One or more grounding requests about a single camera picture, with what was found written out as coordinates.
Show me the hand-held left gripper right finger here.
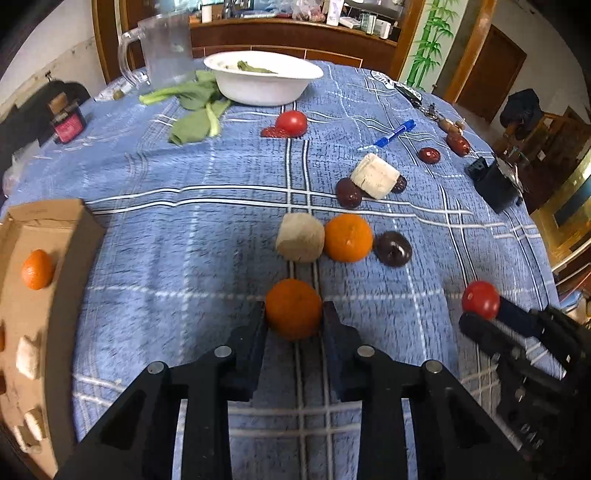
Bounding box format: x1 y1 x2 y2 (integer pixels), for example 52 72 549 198
322 301 539 480

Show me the blue plaid tablecloth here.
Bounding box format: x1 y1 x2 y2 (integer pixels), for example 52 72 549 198
0 58 562 480

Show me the wooden sideboard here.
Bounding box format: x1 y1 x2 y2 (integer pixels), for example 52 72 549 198
91 0 426 85

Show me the white bowl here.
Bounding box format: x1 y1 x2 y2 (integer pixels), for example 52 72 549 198
203 51 324 106

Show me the dark chair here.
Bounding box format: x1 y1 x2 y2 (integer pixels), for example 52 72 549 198
0 80 92 155

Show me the black box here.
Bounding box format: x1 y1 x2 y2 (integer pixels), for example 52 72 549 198
465 156 523 214

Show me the clear plastic pitcher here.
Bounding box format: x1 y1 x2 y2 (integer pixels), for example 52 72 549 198
117 12 195 89

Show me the beige food chunk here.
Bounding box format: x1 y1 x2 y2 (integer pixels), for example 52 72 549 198
13 408 45 452
16 335 41 380
276 212 326 264

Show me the dark jacket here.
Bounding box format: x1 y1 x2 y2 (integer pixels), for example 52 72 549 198
499 89 544 140

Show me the brown cardboard box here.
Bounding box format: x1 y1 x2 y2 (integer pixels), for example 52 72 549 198
0 199 107 479

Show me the brown wooden door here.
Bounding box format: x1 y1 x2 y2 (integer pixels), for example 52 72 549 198
465 24 528 123

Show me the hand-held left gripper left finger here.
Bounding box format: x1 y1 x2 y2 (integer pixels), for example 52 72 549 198
55 302 269 480

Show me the green leafy vegetable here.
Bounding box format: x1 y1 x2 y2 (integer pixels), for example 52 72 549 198
139 69 232 147

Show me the small red jar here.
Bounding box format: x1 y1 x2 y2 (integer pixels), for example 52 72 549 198
48 92 86 145

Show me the blue pen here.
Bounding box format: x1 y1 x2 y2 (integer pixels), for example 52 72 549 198
372 119 417 148

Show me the orange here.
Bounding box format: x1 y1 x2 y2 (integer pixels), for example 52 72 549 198
265 279 323 341
21 248 55 291
322 213 374 263

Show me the white speckled food block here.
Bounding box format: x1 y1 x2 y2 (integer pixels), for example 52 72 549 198
349 153 400 200

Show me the green bamboo wall sticker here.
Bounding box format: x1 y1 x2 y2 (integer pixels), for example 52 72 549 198
407 0 459 92

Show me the small red tomato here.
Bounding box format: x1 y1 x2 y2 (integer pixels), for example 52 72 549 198
275 110 308 138

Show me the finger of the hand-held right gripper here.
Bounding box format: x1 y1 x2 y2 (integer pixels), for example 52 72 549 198
459 313 513 358
496 298 546 335

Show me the bunch of keys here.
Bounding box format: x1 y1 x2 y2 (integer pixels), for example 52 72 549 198
373 73 465 136

